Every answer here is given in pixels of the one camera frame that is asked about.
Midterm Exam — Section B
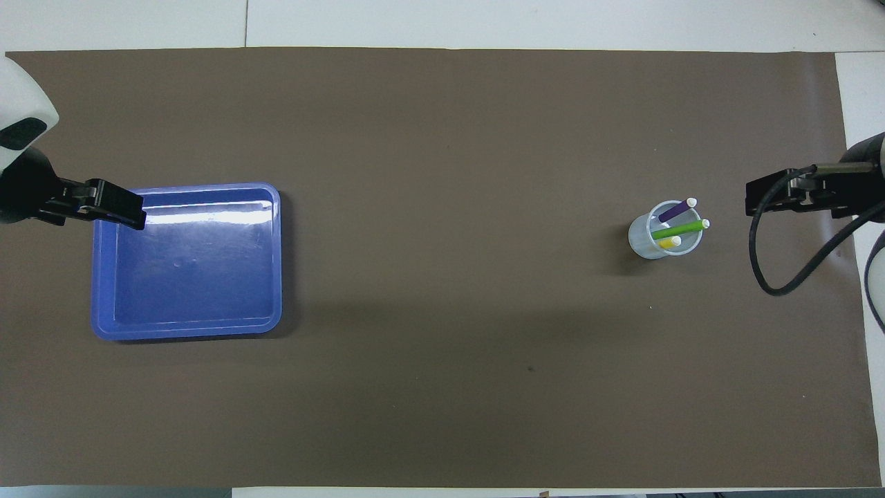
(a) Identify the blue plastic tray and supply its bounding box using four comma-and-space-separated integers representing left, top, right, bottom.
91, 182, 283, 342

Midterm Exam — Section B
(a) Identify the translucent plastic cup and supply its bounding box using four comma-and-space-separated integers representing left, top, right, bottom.
628, 200, 704, 260

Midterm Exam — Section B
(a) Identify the green marker pen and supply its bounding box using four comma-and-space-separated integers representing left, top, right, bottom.
650, 219, 711, 241

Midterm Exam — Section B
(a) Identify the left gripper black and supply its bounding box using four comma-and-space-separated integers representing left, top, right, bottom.
0, 147, 147, 231

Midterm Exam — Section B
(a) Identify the brown table mat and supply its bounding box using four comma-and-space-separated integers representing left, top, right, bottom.
0, 47, 882, 488

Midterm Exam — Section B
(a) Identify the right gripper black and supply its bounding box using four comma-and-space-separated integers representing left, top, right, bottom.
745, 131, 885, 223

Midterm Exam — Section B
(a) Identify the purple marker pen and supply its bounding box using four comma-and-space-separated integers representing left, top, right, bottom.
657, 198, 698, 223

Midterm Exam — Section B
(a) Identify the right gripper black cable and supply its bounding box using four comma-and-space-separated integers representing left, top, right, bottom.
750, 163, 885, 297

